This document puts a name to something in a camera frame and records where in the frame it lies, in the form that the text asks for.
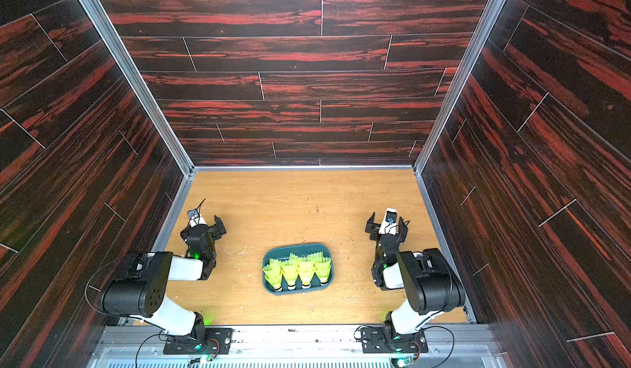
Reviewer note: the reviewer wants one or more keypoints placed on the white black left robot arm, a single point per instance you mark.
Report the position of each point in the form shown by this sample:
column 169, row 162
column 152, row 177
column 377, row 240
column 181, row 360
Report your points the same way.
column 138, row 289

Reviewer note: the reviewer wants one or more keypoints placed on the yellow shuttlecock four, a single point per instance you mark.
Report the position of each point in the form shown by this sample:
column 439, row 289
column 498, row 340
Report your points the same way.
column 306, row 272

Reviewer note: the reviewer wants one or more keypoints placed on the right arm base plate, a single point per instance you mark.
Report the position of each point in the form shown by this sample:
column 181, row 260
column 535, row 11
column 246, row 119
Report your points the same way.
column 381, row 340

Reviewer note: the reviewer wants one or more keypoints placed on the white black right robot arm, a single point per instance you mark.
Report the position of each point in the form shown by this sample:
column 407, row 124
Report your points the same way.
column 430, row 284

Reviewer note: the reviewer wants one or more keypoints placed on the teal plastic storage tray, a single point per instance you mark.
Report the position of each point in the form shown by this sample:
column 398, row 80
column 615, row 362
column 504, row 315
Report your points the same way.
column 282, row 254

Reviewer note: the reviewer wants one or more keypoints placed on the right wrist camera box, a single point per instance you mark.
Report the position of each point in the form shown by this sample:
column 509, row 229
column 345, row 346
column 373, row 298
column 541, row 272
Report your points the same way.
column 389, row 224

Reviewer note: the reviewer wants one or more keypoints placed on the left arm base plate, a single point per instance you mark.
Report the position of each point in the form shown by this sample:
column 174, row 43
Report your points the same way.
column 214, row 341

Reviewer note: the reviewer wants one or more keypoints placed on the yellow shuttlecock three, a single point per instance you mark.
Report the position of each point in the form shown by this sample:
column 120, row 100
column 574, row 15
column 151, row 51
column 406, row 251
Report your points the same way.
column 317, row 257

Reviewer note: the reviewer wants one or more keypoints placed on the yellow shuttlecock eight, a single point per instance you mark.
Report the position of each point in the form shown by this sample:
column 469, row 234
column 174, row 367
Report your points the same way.
column 273, row 274

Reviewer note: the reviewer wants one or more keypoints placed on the yellow shuttlecock two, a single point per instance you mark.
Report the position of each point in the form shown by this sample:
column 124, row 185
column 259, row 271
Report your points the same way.
column 294, row 259

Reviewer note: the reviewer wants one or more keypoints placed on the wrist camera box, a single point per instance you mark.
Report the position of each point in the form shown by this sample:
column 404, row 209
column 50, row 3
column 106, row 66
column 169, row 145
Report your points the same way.
column 389, row 224
column 195, row 218

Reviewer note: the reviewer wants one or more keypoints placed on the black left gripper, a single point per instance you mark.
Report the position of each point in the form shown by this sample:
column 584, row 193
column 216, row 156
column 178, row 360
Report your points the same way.
column 213, row 230

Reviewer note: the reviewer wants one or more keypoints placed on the yellow shuttlecock nine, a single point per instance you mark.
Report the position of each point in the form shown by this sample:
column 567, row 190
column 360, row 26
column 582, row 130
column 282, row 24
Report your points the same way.
column 289, row 271

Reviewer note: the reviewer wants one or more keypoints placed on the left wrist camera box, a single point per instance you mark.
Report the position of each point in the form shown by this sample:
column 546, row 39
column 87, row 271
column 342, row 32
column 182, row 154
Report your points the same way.
column 195, row 218

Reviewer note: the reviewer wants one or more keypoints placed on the yellow shuttlecock one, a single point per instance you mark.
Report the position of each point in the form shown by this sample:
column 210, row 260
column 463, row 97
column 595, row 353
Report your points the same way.
column 323, row 268

